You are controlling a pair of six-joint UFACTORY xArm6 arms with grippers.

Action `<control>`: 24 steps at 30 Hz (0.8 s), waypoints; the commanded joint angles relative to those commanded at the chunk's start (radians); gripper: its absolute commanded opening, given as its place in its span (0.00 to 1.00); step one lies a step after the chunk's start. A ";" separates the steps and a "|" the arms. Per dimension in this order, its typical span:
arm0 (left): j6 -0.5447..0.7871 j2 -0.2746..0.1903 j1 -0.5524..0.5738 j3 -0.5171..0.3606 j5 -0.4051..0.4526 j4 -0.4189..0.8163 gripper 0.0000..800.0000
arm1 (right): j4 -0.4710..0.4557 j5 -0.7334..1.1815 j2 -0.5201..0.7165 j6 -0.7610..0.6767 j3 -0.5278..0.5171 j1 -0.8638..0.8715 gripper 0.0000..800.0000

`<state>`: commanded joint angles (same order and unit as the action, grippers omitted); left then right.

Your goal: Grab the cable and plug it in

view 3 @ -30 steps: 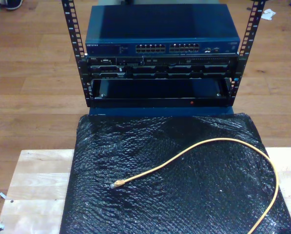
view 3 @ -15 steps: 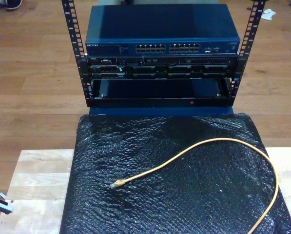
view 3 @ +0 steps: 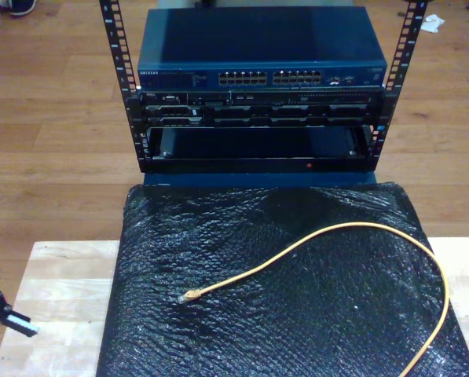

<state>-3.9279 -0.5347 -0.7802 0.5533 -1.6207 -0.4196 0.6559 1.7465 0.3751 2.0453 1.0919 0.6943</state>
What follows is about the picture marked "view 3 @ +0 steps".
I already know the blue network switch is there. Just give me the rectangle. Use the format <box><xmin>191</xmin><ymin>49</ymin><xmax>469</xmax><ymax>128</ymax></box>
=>
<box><xmin>137</xmin><ymin>6</ymin><xmax>388</xmax><ymax>92</ymax></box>

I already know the yellow network cable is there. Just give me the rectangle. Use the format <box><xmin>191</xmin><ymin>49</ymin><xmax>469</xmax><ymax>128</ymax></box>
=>
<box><xmin>177</xmin><ymin>221</ymin><xmax>451</xmax><ymax>377</ymax></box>

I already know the white crumpled paper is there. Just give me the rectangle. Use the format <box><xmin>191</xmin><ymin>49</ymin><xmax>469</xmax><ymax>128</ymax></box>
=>
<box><xmin>420</xmin><ymin>13</ymin><xmax>446</xmax><ymax>35</ymax></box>

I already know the black rack frame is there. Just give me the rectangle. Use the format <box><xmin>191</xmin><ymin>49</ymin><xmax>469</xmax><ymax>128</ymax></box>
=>
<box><xmin>98</xmin><ymin>0</ymin><xmax>430</xmax><ymax>174</ymax></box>

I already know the black bubble wrap mat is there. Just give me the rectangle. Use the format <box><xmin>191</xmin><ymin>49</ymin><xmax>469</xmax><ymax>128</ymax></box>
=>
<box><xmin>96</xmin><ymin>182</ymin><xmax>469</xmax><ymax>377</ymax></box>

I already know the black rack server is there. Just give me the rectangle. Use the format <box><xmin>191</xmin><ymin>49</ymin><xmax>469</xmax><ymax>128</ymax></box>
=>
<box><xmin>139</xmin><ymin>90</ymin><xmax>384</xmax><ymax>129</ymax></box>

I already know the blue base panel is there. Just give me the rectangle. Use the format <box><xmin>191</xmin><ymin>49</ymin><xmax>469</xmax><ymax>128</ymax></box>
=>
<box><xmin>142</xmin><ymin>170</ymin><xmax>378</xmax><ymax>189</ymax></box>

